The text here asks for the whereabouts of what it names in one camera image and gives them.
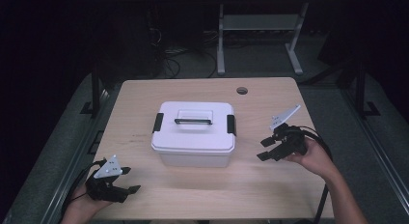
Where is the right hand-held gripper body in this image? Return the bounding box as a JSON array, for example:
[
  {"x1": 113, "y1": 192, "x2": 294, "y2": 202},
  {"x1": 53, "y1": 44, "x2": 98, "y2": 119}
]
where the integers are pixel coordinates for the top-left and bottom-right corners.
[{"x1": 268, "y1": 103, "x2": 309, "y2": 161}]

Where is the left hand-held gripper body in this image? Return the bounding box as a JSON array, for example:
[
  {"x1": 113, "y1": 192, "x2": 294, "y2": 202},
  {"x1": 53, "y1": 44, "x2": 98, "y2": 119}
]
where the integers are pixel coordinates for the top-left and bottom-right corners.
[{"x1": 84, "y1": 154, "x2": 130, "y2": 205}]

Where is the white plastic storage box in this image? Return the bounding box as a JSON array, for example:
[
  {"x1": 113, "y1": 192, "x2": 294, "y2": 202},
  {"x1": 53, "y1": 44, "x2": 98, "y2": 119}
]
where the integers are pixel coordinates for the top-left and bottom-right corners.
[{"x1": 158, "y1": 149, "x2": 232, "y2": 169}]

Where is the person's left hand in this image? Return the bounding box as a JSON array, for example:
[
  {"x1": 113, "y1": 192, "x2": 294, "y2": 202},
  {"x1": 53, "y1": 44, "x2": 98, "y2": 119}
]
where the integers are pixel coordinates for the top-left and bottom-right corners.
[{"x1": 68, "y1": 184, "x2": 114, "y2": 217}]

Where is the person's right hand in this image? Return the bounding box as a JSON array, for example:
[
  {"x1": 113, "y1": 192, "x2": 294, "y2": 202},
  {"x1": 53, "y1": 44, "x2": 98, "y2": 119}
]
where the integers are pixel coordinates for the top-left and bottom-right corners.
[{"x1": 284, "y1": 136, "x2": 340, "y2": 183}]

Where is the grey metal stand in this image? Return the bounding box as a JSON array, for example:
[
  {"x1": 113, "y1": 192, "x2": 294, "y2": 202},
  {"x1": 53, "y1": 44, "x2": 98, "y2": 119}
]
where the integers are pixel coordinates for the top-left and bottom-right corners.
[{"x1": 216, "y1": 1, "x2": 311, "y2": 76}]

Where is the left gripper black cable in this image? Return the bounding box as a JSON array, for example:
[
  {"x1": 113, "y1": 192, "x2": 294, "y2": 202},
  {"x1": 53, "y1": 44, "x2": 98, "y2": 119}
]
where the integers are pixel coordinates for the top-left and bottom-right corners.
[{"x1": 60, "y1": 158, "x2": 108, "y2": 216}]

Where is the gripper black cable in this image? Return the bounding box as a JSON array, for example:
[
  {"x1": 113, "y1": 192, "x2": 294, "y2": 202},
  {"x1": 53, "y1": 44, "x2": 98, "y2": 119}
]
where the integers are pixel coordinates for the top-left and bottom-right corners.
[
  {"x1": 60, "y1": 158, "x2": 108, "y2": 216},
  {"x1": 297, "y1": 125, "x2": 335, "y2": 224}
]

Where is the aluminium floor rail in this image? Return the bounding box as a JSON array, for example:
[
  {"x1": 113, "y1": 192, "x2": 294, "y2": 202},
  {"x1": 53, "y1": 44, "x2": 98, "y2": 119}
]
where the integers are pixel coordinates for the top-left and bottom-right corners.
[
  {"x1": 40, "y1": 88, "x2": 112, "y2": 224},
  {"x1": 340, "y1": 88, "x2": 409, "y2": 215}
]

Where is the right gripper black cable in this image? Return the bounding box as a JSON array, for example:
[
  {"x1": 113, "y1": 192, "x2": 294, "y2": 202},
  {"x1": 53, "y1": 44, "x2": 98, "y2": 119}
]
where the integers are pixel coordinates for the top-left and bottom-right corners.
[{"x1": 297, "y1": 125, "x2": 335, "y2": 224}]

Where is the black metal post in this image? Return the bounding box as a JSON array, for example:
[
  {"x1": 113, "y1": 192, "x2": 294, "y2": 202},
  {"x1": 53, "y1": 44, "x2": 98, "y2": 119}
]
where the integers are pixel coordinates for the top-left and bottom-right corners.
[
  {"x1": 353, "y1": 60, "x2": 382, "y2": 120},
  {"x1": 79, "y1": 58, "x2": 103, "y2": 118}
]

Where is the tangle of floor cables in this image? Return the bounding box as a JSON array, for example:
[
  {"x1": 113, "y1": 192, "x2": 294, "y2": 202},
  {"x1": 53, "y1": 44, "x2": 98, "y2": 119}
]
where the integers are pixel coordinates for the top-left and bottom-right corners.
[{"x1": 147, "y1": 26, "x2": 220, "y2": 79}]

